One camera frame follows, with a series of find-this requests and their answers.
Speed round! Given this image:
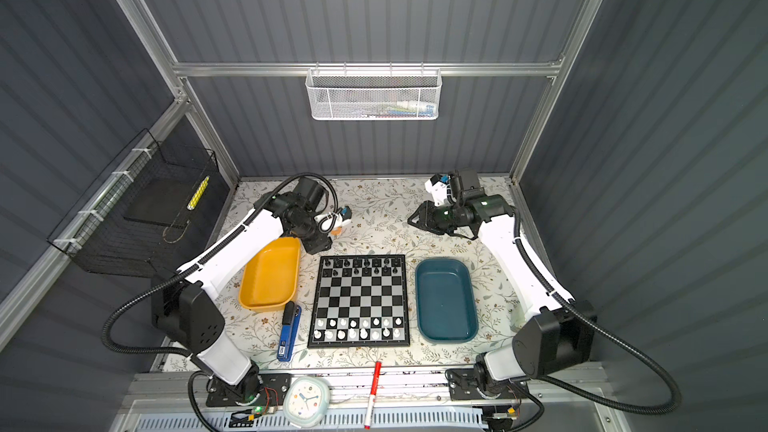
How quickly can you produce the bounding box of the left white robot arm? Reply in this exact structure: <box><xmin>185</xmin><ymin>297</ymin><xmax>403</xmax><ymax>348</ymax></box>
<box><xmin>101</xmin><ymin>172</ymin><xmax>341</xmax><ymax>407</ymax></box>

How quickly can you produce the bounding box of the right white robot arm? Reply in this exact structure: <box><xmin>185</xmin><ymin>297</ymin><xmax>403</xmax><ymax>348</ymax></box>
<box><xmin>407</xmin><ymin>169</ymin><xmax>683</xmax><ymax>416</ymax></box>

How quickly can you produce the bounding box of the yellow plastic tray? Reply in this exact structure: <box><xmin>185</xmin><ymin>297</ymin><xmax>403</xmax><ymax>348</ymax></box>
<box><xmin>238</xmin><ymin>237</ymin><xmax>301</xmax><ymax>312</ymax></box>

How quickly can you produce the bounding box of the blue stapler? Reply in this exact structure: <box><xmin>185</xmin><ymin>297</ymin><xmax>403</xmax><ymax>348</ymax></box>
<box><xmin>277</xmin><ymin>301</ymin><xmax>302</xmax><ymax>362</ymax></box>

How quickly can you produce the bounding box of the black white chessboard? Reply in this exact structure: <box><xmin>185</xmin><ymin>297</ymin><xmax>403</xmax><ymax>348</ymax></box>
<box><xmin>307</xmin><ymin>254</ymin><xmax>410</xmax><ymax>349</ymax></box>

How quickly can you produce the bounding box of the teal plastic tray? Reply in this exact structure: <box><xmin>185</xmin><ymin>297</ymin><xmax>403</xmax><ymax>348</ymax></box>
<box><xmin>415</xmin><ymin>257</ymin><xmax>479</xmax><ymax>344</ymax></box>

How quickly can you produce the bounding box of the red white marker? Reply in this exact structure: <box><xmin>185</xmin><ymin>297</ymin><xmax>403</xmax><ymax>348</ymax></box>
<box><xmin>363</xmin><ymin>361</ymin><xmax>382</xmax><ymax>430</ymax></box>

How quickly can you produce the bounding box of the small white clock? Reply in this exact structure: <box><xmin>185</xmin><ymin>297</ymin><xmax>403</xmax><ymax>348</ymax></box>
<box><xmin>283</xmin><ymin>377</ymin><xmax>331</xmax><ymax>428</ymax></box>

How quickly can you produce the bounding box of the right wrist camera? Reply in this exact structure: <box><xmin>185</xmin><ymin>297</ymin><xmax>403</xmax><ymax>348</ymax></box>
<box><xmin>425</xmin><ymin>169</ymin><xmax>486</xmax><ymax>207</ymax></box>

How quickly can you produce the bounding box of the white wire basket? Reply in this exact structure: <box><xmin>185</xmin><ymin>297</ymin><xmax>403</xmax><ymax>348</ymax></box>
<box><xmin>305</xmin><ymin>67</ymin><xmax>443</xmax><ymax>121</ymax></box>

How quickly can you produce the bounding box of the black wire basket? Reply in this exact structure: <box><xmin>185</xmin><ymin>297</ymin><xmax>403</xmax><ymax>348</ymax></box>
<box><xmin>48</xmin><ymin>135</ymin><xmax>229</xmax><ymax>278</ymax></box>

